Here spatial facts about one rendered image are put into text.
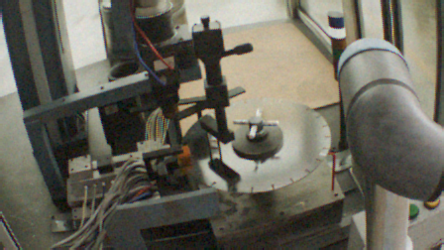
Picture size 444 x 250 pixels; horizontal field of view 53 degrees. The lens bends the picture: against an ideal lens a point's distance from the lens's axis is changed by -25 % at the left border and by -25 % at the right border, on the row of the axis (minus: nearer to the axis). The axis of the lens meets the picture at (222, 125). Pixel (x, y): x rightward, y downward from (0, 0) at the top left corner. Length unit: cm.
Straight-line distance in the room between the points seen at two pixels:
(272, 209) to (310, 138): 17
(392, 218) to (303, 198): 49
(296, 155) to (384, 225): 47
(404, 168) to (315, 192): 72
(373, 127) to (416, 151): 7
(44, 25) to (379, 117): 121
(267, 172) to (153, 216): 25
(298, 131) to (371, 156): 71
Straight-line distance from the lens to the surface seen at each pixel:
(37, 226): 150
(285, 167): 117
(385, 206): 77
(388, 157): 56
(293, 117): 131
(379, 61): 64
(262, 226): 120
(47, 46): 162
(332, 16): 132
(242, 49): 104
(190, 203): 108
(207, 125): 120
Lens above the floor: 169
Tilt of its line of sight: 35 degrees down
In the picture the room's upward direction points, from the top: 9 degrees counter-clockwise
